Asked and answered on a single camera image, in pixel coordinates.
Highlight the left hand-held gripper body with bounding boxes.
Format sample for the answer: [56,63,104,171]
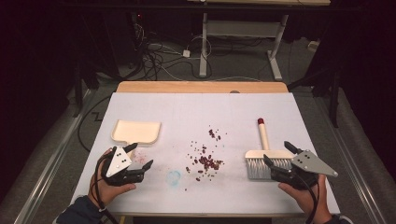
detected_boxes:
[101,146,146,188]

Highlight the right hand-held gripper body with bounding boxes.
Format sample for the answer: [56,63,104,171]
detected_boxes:
[270,149,339,191]

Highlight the cream plastic dustpan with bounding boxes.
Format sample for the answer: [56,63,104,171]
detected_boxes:
[110,119,163,161]

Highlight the cream hand brush red tip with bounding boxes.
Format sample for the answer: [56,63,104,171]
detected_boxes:
[244,118,295,181]

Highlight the person's left hand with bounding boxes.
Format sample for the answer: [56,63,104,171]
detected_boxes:
[87,147,137,208]

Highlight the person's right hand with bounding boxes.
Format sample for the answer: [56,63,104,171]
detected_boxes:
[277,174,332,224]

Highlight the white table mat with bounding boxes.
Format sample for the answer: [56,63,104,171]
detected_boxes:
[70,91,341,217]

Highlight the black metal stand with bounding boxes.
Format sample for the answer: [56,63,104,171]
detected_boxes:
[72,63,86,119]

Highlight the wooden table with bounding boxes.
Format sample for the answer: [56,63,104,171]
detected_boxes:
[116,80,290,94]

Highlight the white power strip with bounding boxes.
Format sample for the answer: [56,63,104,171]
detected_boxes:
[307,39,320,53]

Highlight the right hand-held gripper black cable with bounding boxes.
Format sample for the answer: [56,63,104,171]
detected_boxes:
[293,173,319,224]

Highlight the hand-held gripper black cable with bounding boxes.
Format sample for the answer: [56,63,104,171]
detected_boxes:
[92,153,121,224]
[293,173,319,224]

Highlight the aluminium floor rail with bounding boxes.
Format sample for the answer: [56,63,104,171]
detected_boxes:
[312,92,389,224]
[13,89,96,224]

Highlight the black floor cable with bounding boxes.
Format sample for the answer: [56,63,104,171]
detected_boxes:
[77,94,112,154]

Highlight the left hand-held gripper black cable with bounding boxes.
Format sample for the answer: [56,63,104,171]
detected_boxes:
[92,153,121,224]

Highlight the tangle of floor cables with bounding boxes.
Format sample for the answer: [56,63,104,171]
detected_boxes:
[133,18,216,82]

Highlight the white metal desk frame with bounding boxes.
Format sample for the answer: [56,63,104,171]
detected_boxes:
[186,0,332,82]

